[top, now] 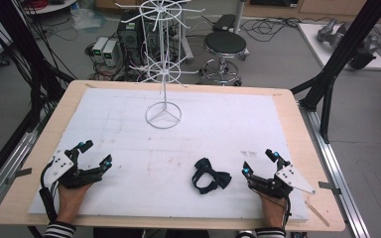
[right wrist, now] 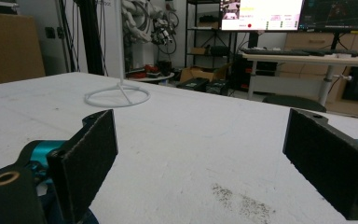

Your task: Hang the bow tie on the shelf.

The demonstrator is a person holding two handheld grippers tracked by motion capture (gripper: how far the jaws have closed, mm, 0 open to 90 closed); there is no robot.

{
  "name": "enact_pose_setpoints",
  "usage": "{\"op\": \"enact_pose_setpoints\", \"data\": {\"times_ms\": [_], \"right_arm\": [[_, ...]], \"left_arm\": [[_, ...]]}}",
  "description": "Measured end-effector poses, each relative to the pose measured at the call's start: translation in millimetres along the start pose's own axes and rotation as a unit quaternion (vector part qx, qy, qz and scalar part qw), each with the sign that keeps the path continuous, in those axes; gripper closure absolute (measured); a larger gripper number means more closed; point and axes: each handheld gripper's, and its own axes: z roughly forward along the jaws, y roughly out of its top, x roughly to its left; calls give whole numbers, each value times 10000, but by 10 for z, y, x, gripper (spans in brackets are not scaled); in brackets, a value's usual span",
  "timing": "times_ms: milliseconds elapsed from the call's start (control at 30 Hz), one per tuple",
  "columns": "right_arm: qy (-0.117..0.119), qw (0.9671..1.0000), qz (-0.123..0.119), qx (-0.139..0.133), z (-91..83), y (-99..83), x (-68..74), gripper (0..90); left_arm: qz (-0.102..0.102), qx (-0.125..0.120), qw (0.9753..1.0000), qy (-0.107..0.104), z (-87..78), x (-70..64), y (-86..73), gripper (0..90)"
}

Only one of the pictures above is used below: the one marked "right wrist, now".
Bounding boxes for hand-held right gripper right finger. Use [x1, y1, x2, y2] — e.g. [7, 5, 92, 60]
[282, 107, 358, 221]

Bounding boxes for white ring-base stand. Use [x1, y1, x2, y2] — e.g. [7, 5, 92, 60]
[84, 0, 152, 108]

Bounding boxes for white height-adjustable desk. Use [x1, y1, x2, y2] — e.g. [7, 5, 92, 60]
[241, 51, 358, 107]

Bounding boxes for bright white monitor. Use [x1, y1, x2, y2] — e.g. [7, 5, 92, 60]
[219, 0, 305, 33]

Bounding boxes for black metal shelf rack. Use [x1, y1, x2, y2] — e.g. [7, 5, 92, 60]
[185, 0, 239, 71]

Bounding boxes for open cardboard box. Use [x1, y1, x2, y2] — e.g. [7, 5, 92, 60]
[179, 65, 227, 84]

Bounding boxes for small round white table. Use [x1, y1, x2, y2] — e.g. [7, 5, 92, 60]
[127, 72, 175, 84]

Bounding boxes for black keyboard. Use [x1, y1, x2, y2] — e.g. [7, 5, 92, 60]
[241, 48, 302, 57]

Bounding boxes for black office chair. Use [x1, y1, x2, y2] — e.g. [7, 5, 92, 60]
[261, 94, 327, 114]

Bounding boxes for black stand pole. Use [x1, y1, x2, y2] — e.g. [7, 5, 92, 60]
[74, 0, 105, 77]

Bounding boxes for dark monitor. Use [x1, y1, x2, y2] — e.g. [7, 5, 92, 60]
[298, 0, 358, 34]

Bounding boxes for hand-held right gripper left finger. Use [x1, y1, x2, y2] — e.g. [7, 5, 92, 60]
[18, 108, 119, 224]

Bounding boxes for brown cardboard box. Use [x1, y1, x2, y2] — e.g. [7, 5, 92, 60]
[0, 11, 47, 88]

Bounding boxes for black equipment case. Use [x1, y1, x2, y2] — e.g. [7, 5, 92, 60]
[176, 77, 211, 93]

